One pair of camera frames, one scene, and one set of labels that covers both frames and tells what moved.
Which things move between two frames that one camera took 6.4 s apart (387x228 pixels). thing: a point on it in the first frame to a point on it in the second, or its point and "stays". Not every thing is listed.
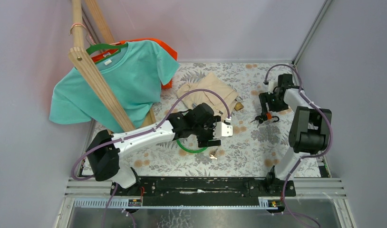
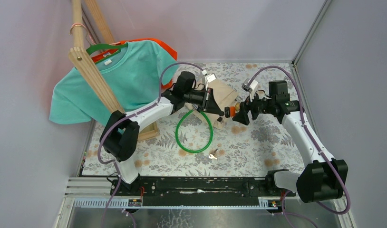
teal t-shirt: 132,77 stays
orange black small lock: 269,117 to 229,111
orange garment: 172,53 stays
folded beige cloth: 210,81 stays
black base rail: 205,191 stays
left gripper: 203,142 to 209,104
